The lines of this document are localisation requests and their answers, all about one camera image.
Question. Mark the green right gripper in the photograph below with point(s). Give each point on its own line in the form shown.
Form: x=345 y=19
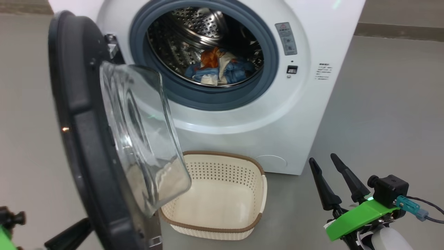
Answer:
x=360 y=217

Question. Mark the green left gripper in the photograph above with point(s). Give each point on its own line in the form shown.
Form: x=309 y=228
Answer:
x=6 y=241

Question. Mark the black round washer door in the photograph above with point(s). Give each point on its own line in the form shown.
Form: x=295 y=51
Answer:
x=79 y=86

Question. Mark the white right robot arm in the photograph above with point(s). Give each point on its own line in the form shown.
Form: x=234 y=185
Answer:
x=388 y=239

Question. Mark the white front-load washing machine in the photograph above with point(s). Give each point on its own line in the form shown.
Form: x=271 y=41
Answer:
x=295 y=121

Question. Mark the round white filter cover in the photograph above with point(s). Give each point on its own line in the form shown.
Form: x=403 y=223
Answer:
x=272 y=161

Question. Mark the small text sticker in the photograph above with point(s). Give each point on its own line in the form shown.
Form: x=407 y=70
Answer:
x=323 y=71

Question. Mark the cream perforated laundry basket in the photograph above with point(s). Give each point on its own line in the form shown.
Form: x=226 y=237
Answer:
x=215 y=208

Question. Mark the grey warning sticker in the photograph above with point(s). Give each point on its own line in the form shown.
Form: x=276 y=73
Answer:
x=286 y=38

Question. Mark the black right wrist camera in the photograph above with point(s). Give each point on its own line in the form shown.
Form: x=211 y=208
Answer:
x=392 y=189

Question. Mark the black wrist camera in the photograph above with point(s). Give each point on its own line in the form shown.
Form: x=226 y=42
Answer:
x=392 y=189
x=12 y=218

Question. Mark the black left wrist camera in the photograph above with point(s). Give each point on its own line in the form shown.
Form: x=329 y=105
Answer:
x=12 y=218

